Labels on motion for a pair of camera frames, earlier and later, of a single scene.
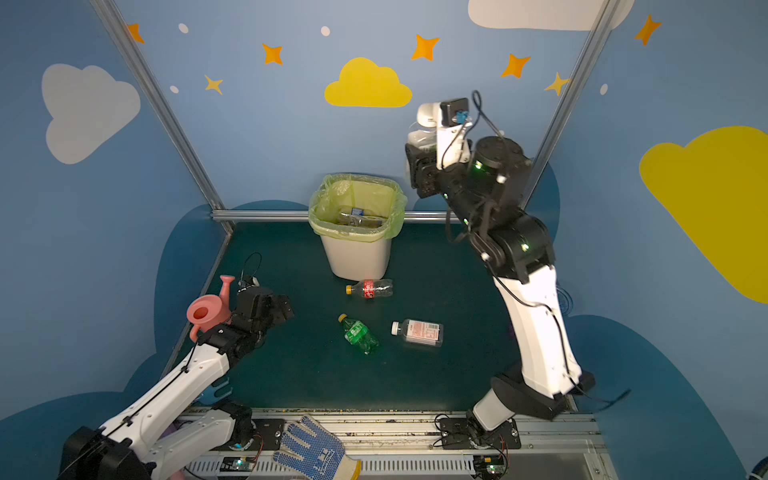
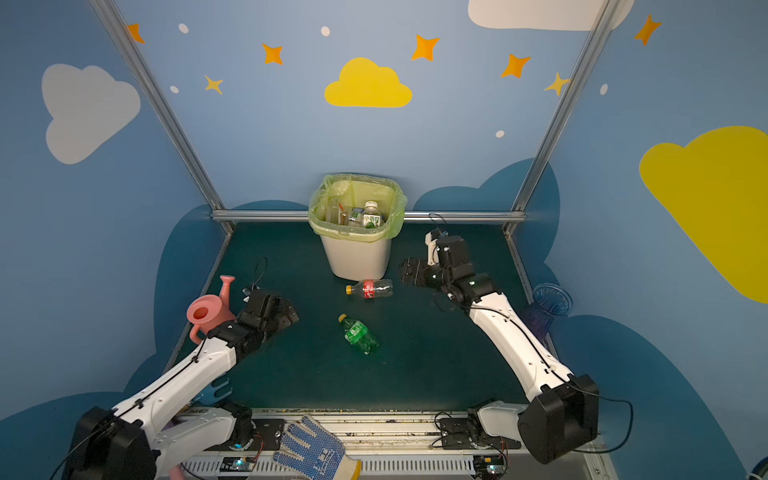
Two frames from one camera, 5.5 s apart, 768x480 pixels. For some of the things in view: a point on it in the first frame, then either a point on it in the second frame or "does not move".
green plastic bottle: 357,334 does not move
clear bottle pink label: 419,331 → 342,217
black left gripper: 264,308 does not move
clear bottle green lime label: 422,133 → 371,217
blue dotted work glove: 313,451 does not move
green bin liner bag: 357,208 does not move
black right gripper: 422,171 → 420,273
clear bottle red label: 372,288 does not move
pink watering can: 208,311 does not move
